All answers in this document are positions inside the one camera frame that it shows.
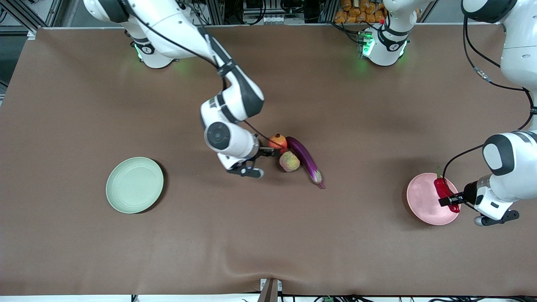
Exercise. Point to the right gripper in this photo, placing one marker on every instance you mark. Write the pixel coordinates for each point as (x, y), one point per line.
(263, 151)

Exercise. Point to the red pomegranate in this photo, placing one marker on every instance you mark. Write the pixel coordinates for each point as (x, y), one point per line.
(280, 141)

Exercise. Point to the red chili pepper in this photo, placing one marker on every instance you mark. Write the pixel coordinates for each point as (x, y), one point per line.
(441, 188)

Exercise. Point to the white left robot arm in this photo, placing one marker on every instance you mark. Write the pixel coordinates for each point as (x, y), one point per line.
(520, 54)

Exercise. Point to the pile of orange buns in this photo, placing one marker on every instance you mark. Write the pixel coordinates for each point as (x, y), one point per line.
(352, 10)

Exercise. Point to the aluminium frame strut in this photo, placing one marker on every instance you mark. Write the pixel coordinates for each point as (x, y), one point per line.
(19, 12)

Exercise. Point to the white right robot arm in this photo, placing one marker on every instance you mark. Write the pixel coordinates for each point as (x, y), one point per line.
(168, 25)

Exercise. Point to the purple eggplant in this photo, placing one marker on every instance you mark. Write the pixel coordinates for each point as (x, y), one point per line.
(306, 157)

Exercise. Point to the pale green plate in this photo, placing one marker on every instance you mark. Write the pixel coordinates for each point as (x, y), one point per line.
(134, 184)

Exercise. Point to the yellow pink peach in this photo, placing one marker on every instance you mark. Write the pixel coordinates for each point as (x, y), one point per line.
(289, 162)

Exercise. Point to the brown table cover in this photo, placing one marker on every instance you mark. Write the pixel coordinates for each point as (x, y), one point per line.
(268, 230)

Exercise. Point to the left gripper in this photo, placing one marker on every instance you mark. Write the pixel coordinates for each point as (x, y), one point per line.
(468, 195)

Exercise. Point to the pink plate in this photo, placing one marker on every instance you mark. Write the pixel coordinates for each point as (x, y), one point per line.
(423, 197)

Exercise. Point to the metal table clamp bracket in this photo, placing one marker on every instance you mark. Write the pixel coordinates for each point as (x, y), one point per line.
(270, 291)

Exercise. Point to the aluminium frame post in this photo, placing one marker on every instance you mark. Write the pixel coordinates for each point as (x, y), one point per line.
(216, 10)
(328, 10)

